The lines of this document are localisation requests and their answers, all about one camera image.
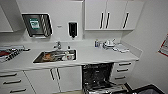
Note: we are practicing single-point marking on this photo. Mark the stainless steel dishwasher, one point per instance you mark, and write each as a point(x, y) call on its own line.
point(87, 71)

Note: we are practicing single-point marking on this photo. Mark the white drawer unit beside dishwasher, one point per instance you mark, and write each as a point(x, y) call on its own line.
point(123, 70)

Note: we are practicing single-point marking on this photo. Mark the dish soap bottle blue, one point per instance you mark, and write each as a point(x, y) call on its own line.
point(97, 43)

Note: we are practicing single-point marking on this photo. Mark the white cup in sink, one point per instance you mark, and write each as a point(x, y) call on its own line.
point(69, 56)

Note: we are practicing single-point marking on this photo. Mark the stacked white dishes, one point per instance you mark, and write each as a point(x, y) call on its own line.
point(108, 44)

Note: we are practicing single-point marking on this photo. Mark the chrome sink faucet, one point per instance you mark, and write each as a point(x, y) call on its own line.
point(58, 45)

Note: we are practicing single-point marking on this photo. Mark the stainless steel sink basin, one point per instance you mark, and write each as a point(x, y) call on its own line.
point(53, 57)

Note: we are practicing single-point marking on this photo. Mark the orange bowl in sink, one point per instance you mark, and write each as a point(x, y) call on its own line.
point(48, 56)

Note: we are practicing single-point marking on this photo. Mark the folded white cloth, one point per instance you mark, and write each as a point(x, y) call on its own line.
point(121, 49)

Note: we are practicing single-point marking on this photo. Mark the white sink base cabinet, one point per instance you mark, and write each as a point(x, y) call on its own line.
point(56, 80)

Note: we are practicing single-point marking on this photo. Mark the black paper towel dispenser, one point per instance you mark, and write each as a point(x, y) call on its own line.
point(35, 25)

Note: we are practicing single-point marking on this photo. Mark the dish drying rack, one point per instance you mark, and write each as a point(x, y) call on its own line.
point(11, 53)

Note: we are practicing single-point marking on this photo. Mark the white drawer unit beside microwave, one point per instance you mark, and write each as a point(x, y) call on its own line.
point(15, 83)

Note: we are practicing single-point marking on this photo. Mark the black wall soap dispenser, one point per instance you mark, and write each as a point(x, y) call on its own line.
point(72, 29)

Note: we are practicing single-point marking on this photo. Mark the small wall label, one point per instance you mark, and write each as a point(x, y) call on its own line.
point(59, 25)

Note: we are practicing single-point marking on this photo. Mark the white wall cabinet three doors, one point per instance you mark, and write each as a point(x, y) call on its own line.
point(113, 15)

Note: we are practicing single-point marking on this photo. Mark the large wall notice poster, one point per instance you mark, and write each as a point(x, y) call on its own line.
point(163, 46)

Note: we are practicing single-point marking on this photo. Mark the white wall cabinet wide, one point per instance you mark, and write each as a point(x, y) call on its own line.
point(6, 20)

